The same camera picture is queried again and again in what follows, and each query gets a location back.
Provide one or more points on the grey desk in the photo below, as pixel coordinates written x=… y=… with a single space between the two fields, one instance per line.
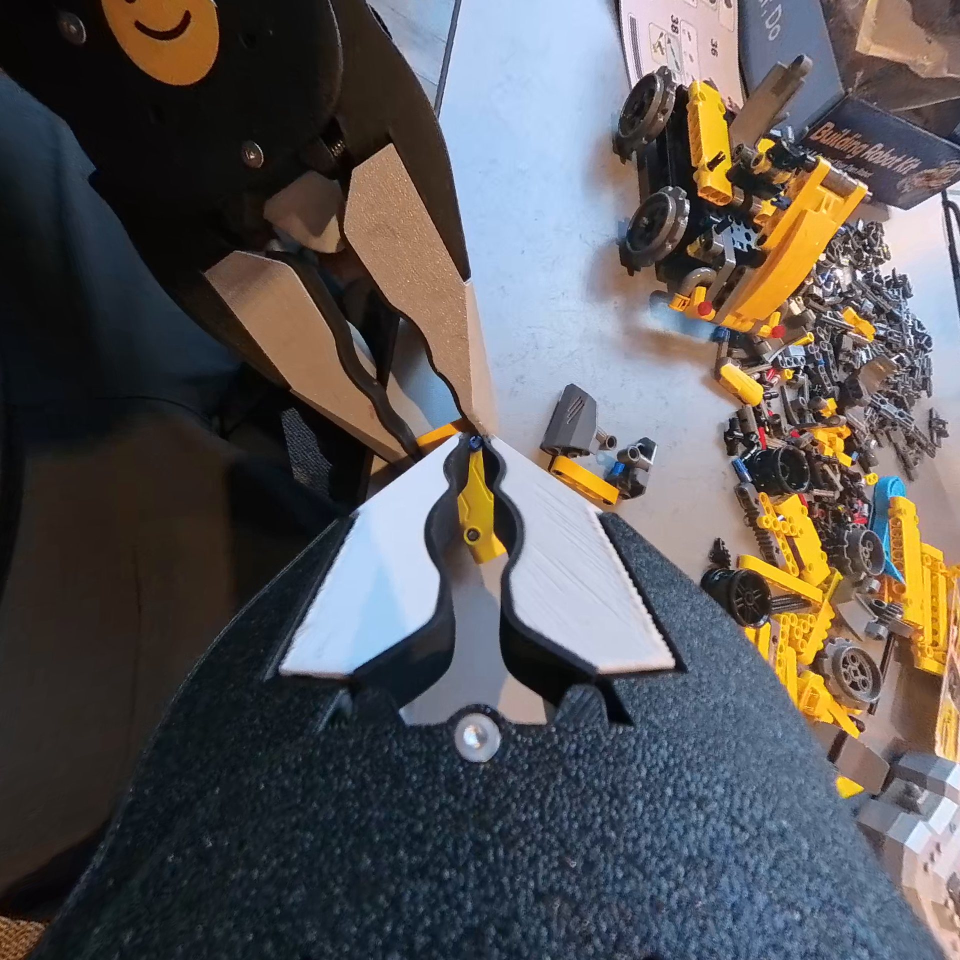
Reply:
x=540 y=187

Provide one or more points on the partly built yellow toy vehicle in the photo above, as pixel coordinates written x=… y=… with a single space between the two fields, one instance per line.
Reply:
x=750 y=225

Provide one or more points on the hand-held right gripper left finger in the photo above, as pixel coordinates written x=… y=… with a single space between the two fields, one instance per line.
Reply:
x=367 y=592

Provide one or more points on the yellow short toy beam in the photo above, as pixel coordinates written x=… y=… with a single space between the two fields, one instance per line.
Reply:
x=585 y=476

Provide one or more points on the yellow beam frame assembly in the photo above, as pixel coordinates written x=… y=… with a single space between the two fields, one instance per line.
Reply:
x=926 y=585

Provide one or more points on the yellow rounded toy panel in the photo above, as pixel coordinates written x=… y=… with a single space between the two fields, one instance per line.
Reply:
x=741 y=384

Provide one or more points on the grey toy wheel hub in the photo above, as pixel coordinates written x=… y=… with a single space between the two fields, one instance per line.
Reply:
x=850 y=671
x=861 y=551

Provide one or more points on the grey toy battery box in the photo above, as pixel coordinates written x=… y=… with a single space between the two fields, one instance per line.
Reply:
x=915 y=840

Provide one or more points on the black mesh office chair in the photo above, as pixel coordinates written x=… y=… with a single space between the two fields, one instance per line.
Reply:
x=304 y=450

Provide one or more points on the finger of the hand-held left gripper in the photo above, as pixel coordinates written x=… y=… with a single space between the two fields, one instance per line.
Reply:
x=285 y=322
x=412 y=247

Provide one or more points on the dark kit box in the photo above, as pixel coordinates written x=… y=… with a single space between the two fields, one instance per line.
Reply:
x=862 y=142

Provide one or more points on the white instruction manual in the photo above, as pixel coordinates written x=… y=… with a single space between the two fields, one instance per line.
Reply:
x=675 y=45

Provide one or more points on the blue curved toy panel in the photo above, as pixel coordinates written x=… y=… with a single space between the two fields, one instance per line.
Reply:
x=887 y=525

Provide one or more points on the pile of loose toy bricks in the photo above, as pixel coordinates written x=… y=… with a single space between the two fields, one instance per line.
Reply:
x=795 y=517

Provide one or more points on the black toy wheel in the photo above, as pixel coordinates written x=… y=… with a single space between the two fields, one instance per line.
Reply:
x=780 y=469
x=739 y=598

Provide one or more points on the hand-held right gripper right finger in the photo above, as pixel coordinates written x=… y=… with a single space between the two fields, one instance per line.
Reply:
x=585 y=592

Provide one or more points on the grey striped wedge brick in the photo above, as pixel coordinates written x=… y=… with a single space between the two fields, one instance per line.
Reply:
x=574 y=420

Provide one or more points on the person's dark clothing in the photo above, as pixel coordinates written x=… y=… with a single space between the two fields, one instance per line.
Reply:
x=112 y=525

